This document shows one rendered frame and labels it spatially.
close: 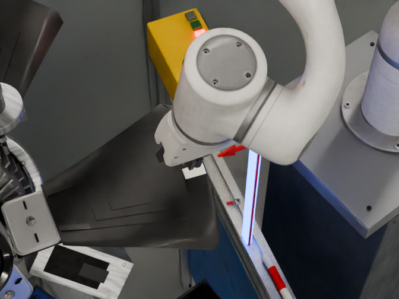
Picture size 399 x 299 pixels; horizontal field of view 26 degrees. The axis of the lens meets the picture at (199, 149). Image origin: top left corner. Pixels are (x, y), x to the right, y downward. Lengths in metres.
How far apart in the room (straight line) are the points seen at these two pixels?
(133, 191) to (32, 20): 0.28
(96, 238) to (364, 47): 0.73
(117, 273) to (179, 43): 0.43
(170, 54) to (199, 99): 0.67
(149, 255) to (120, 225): 1.30
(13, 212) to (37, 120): 1.01
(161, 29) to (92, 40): 0.54
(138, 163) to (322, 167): 0.40
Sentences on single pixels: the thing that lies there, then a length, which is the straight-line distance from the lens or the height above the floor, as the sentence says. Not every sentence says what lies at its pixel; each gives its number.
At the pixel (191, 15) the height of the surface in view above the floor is 1.08.
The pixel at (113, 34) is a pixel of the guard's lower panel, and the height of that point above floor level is 0.68.
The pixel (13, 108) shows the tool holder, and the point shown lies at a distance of 1.00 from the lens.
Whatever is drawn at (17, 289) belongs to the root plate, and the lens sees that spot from 1.29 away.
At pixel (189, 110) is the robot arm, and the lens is 0.90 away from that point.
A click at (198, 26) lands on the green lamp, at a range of 1.56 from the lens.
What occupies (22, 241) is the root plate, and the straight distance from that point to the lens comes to 1.22.
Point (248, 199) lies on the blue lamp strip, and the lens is 1.43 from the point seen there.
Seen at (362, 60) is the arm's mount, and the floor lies 0.96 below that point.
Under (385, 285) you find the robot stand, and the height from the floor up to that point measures 0.54.
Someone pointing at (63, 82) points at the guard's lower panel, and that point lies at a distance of 2.16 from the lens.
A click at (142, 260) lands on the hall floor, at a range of 2.51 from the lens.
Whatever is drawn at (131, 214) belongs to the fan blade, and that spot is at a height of 1.18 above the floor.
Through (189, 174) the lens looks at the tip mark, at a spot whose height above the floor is 1.19.
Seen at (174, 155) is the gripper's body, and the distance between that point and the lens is 1.04.
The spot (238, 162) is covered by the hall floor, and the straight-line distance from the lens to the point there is 2.66.
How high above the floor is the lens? 2.25
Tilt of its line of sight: 57 degrees down
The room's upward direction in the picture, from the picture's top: straight up
